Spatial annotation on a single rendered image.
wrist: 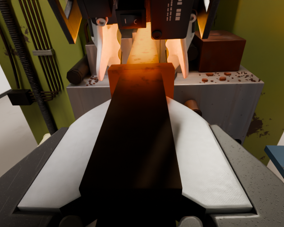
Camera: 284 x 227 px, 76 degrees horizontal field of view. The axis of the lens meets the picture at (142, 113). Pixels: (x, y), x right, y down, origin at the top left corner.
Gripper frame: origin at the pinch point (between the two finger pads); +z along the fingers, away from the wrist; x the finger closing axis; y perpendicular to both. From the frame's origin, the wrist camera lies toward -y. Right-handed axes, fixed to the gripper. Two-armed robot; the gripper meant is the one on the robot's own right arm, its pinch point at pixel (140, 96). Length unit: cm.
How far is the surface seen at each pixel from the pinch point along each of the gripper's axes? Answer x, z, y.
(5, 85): -188, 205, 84
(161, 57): 3.1, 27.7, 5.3
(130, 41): -3.1, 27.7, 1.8
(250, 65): 30, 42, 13
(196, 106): 9.1, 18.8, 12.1
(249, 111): 21.0, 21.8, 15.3
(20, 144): -114, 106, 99
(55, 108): -32, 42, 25
